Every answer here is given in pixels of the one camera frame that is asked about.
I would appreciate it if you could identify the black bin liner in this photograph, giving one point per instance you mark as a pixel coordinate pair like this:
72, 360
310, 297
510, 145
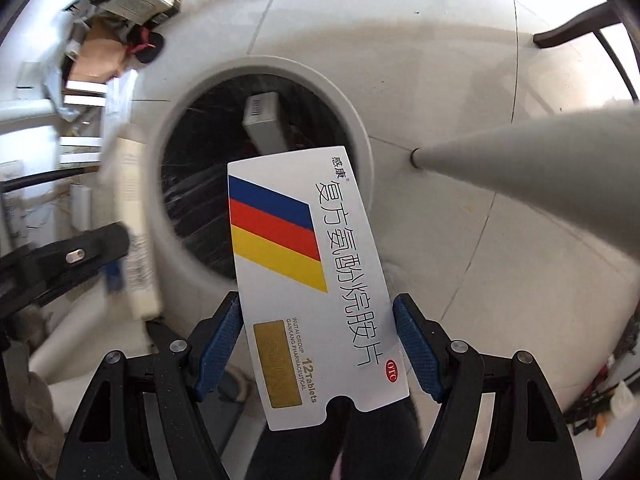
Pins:
200, 170

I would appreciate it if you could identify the grey tapered table leg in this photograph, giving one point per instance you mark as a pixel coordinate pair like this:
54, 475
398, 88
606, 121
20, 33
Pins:
550, 170

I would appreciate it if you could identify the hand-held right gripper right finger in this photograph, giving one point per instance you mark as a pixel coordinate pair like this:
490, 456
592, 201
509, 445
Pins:
417, 355

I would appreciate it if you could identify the black chair leg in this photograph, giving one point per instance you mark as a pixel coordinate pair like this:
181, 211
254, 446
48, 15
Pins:
575, 27

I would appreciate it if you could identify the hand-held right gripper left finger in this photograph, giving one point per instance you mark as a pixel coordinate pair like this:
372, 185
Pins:
219, 347

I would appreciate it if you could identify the white striped medicine box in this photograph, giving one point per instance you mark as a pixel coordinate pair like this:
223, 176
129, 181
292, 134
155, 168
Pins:
300, 280

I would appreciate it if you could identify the small white carton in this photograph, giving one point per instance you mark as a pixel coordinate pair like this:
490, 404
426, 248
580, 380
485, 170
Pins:
263, 120

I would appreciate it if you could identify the white metal bar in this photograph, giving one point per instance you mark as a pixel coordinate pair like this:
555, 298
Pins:
25, 108

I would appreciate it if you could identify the brown cardboard box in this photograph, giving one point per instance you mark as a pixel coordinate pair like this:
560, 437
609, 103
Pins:
97, 57

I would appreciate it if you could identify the long white printed box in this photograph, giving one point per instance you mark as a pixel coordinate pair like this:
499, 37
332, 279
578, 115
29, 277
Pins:
136, 220

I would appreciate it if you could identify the white round trash bin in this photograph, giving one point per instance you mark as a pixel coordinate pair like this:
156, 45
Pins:
352, 115

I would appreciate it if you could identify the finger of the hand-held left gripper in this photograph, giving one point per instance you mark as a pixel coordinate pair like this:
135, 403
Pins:
75, 256

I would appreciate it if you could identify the grey fuzzy cloth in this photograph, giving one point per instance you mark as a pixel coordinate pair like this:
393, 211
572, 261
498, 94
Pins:
42, 400

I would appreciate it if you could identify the black red slippers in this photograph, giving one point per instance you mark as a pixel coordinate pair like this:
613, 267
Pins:
147, 45

